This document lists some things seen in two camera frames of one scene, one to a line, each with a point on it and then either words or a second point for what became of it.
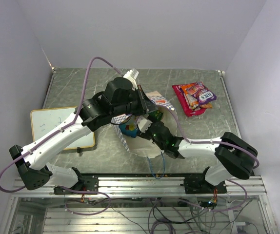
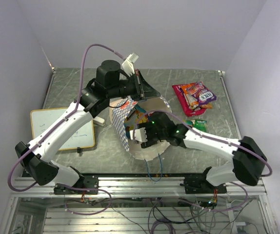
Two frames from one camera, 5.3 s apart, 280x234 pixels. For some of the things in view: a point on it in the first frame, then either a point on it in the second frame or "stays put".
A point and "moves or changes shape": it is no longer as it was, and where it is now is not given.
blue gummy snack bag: (129, 127) moves or changes shape
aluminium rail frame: (140, 205) stays put
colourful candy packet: (204, 95) stays put
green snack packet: (156, 114) moves or changes shape
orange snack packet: (192, 102) stays put
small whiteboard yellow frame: (44, 120) stays put
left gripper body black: (137, 107) -> (133, 87)
